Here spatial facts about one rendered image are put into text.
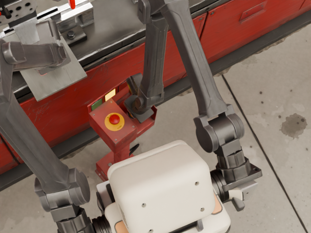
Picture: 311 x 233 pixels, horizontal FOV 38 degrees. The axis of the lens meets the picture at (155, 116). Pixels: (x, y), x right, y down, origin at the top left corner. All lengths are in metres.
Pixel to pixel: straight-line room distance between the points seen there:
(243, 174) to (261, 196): 1.32
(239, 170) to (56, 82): 0.66
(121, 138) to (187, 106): 1.00
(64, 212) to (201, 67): 0.48
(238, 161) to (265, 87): 1.61
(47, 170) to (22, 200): 1.43
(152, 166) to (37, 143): 0.25
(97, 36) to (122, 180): 0.85
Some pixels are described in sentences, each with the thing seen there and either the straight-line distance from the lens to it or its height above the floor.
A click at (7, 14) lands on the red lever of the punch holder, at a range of 1.43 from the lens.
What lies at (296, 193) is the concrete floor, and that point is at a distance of 2.57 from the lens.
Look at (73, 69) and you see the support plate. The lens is 1.51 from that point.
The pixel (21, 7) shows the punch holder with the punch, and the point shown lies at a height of 1.14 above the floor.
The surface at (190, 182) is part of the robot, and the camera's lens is 0.98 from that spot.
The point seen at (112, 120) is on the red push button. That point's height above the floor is 0.81.
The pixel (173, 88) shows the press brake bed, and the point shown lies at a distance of 2.57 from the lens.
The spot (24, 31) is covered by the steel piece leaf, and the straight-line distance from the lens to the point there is 1.61.
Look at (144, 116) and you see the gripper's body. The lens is 1.65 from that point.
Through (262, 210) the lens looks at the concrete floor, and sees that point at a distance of 2.48.
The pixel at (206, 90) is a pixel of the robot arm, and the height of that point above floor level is 1.31.
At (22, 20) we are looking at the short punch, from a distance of 1.60.
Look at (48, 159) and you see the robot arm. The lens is 0.98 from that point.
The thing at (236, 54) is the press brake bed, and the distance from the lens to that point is 2.75.
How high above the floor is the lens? 2.31
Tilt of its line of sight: 66 degrees down
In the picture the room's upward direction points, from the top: 11 degrees clockwise
